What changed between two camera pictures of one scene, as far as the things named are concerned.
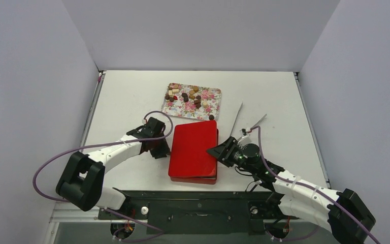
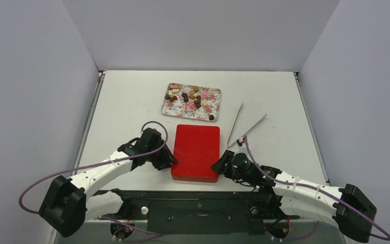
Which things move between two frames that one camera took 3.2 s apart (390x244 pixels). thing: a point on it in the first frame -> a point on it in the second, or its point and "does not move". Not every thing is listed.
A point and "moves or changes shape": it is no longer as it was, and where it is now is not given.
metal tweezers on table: [236, 117] does not move
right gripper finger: [223, 151] -> [223, 165]
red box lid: [189, 143] moves or changes shape
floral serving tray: [193, 101] does not move
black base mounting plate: [197, 212] does not move
